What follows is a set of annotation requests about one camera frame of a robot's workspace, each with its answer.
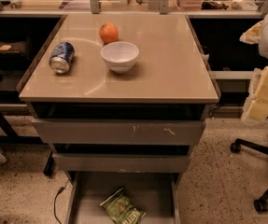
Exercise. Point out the dark box with label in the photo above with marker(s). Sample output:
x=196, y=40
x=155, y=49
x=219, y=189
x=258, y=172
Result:
x=13, y=50

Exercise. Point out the green jalapeno chip bag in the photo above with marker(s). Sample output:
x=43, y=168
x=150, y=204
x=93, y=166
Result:
x=121, y=209

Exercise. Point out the orange fruit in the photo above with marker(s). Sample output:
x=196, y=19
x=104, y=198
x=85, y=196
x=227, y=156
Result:
x=109, y=32

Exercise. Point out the black table leg frame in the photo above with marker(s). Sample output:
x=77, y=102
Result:
x=21, y=109

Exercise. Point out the top grey drawer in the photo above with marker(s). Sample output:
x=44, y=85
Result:
x=119, y=132

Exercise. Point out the white ceramic bowl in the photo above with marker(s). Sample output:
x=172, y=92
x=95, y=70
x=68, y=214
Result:
x=120, y=56

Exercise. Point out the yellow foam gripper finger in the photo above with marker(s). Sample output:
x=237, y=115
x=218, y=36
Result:
x=252, y=35
x=256, y=104

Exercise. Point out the grey drawer cabinet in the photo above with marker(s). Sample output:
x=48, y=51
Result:
x=121, y=99

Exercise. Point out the open bottom grey drawer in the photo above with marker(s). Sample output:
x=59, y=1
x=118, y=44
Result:
x=153, y=193

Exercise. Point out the middle grey drawer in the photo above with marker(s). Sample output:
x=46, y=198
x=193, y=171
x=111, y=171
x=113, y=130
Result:
x=122, y=163

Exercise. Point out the blue soda can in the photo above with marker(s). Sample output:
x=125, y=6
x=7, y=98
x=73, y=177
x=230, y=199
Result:
x=62, y=57

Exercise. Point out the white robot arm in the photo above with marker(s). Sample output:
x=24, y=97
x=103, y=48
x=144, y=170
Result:
x=263, y=47

